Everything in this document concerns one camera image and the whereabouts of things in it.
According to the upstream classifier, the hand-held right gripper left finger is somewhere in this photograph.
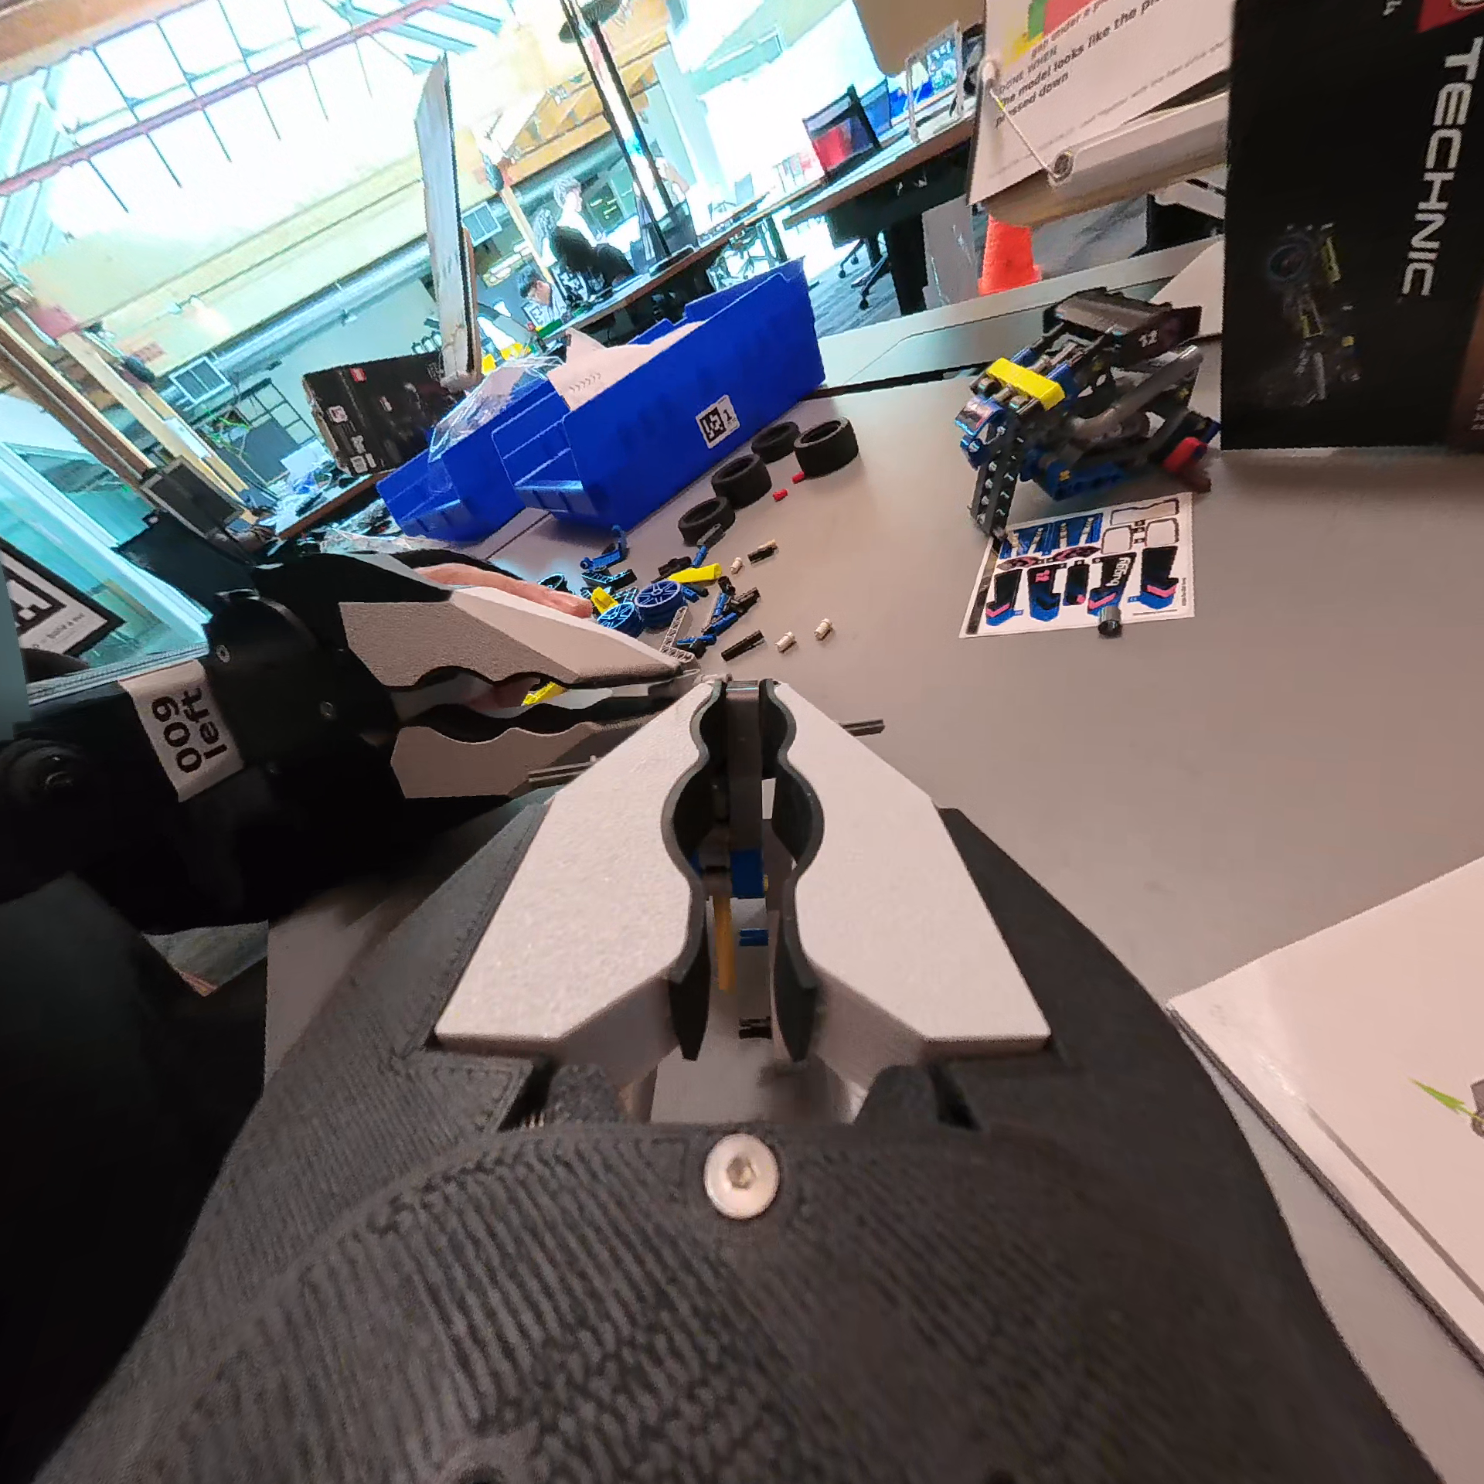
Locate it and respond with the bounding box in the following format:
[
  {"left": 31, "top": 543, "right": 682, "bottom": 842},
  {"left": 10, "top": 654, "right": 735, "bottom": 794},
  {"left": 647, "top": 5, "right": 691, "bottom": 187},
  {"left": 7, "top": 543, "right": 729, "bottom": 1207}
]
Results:
[{"left": 432, "top": 677, "right": 728, "bottom": 1085}]

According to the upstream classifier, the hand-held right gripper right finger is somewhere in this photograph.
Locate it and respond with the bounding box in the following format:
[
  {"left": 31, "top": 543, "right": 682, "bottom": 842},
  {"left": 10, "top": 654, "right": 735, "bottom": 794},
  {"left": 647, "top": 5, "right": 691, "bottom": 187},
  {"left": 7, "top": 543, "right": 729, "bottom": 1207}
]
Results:
[{"left": 761, "top": 679, "right": 1052, "bottom": 1089}]

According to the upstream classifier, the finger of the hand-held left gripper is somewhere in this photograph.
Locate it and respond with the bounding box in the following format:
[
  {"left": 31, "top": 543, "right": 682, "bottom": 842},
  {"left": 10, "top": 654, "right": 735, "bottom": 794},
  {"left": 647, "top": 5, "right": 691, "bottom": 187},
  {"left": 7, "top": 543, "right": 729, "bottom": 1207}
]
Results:
[
  {"left": 390, "top": 683, "right": 687, "bottom": 803},
  {"left": 339, "top": 586, "right": 701, "bottom": 696}
]

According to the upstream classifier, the blue grey lego sub-assembly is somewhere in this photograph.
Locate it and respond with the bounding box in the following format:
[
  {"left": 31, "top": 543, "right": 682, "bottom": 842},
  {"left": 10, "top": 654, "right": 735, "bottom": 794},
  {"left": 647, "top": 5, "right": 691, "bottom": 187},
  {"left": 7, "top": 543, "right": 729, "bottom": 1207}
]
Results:
[{"left": 527, "top": 677, "right": 887, "bottom": 1040}]

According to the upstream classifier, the pile of loose lego pieces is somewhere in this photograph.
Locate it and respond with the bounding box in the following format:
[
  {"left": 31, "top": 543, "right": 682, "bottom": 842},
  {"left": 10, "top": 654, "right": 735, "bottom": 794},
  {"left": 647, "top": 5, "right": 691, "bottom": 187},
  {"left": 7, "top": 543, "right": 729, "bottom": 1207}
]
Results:
[{"left": 537, "top": 528, "right": 837, "bottom": 663}]

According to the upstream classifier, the lego sticker sheet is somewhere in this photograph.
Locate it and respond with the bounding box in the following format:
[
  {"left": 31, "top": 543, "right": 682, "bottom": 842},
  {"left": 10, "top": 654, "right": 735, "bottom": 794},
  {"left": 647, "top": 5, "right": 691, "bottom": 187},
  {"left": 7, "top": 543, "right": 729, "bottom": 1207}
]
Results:
[{"left": 960, "top": 491, "right": 1197, "bottom": 637}]

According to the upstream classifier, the lego instruction booklet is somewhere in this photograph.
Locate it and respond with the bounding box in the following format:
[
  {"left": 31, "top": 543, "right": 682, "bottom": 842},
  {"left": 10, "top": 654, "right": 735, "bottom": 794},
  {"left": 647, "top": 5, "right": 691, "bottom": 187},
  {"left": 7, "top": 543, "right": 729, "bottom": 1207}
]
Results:
[{"left": 1168, "top": 858, "right": 1484, "bottom": 1371}]

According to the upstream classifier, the partly built lego buggy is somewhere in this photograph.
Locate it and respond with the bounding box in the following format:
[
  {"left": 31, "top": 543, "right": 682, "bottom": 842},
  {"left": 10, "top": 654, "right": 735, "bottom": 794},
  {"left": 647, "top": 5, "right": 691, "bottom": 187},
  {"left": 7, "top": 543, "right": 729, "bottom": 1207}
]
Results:
[{"left": 955, "top": 290, "right": 1225, "bottom": 539}]

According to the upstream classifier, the lego set cardboard box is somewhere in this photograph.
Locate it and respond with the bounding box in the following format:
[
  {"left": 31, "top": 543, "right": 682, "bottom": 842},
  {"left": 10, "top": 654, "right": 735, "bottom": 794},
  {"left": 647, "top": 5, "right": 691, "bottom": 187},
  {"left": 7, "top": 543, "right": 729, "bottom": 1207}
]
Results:
[{"left": 1222, "top": 0, "right": 1484, "bottom": 452}]

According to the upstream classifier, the person's left hand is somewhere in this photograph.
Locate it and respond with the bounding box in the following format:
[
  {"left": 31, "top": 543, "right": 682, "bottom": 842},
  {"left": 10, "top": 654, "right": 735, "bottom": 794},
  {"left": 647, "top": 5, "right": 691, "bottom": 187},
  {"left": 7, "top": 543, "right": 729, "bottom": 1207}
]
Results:
[{"left": 413, "top": 559, "right": 595, "bottom": 620}]

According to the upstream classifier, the blue storage bin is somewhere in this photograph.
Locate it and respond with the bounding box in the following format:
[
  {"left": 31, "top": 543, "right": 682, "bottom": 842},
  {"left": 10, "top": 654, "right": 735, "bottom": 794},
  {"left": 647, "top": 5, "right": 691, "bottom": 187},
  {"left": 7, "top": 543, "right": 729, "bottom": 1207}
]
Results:
[
  {"left": 376, "top": 384, "right": 580, "bottom": 539},
  {"left": 501, "top": 259, "right": 827, "bottom": 528}
]

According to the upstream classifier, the black white marker sign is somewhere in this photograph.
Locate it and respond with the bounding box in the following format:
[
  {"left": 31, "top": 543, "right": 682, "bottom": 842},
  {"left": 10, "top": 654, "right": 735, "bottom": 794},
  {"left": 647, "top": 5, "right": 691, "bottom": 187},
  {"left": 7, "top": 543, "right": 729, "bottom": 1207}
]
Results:
[{"left": 0, "top": 537, "right": 126, "bottom": 663}]

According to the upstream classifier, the white paper packet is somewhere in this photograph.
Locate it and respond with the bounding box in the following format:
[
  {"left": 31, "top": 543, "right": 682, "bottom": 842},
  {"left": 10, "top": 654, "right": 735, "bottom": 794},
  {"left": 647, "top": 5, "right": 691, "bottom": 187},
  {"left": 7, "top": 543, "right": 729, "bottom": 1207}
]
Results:
[{"left": 551, "top": 317, "right": 713, "bottom": 409}]

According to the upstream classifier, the white standing panel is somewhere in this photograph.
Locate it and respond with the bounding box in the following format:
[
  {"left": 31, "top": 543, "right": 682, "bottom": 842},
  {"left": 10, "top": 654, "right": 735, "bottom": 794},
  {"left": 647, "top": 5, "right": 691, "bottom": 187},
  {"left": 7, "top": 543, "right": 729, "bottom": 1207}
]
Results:
[{"left": 413, "top": 52, "right": 483, "bottom": 388}]

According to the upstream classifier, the person's dark clothed torso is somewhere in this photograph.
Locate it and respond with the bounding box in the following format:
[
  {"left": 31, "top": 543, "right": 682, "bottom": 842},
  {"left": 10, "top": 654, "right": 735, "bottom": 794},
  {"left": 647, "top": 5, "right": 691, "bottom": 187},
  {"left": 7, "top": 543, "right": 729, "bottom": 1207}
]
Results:
[{"left": 0, "top": 871, "right": 268, "bottom": 1484}]

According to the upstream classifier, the dark office desk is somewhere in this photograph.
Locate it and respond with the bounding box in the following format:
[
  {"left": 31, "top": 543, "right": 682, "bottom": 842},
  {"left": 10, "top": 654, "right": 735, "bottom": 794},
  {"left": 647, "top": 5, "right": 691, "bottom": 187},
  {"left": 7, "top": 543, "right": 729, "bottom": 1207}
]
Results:
[{"left": 783, "top": 116, "right": 974, "bottom": 316}]

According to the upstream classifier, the orange traffic cone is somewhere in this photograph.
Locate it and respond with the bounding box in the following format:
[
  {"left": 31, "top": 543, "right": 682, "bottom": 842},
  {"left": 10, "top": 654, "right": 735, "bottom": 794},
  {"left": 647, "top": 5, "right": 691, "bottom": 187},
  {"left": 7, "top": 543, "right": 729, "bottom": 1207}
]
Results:
[{"left": 976, "top": 213, "right": 1043, "bottom": 298}]

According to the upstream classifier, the white sheet holder bar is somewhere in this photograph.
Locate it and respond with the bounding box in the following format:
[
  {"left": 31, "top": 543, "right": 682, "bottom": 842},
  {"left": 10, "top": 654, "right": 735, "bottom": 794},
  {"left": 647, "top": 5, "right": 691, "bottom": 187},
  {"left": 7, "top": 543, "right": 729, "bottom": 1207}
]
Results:
[{"left": 985, "top": 97, "right": 1231, "bottom": 226}]

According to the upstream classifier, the printed instruction sheet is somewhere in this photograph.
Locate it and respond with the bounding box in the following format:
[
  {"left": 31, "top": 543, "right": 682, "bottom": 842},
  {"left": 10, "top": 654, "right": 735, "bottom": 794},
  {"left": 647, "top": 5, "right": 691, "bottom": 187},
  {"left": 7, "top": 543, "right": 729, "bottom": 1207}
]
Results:
[{"left": 966, "top": 0, "right": 1239, "bottom": 208}]

